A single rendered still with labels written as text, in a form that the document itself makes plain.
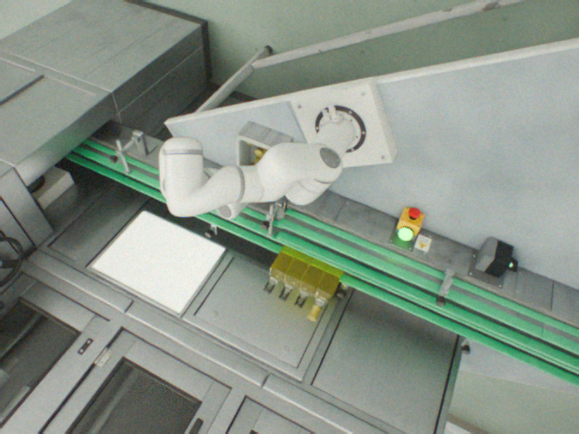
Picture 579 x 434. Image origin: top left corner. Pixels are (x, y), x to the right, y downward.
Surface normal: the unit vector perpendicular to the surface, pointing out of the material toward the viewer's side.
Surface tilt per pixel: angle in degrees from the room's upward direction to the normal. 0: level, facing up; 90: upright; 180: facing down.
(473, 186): 0
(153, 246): 90
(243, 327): 91
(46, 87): 90
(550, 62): 0
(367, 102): 5
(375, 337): 89
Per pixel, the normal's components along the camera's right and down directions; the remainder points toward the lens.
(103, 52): 0.06, -0.62
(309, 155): 0.43, -0.51
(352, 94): -0.42, 0.63
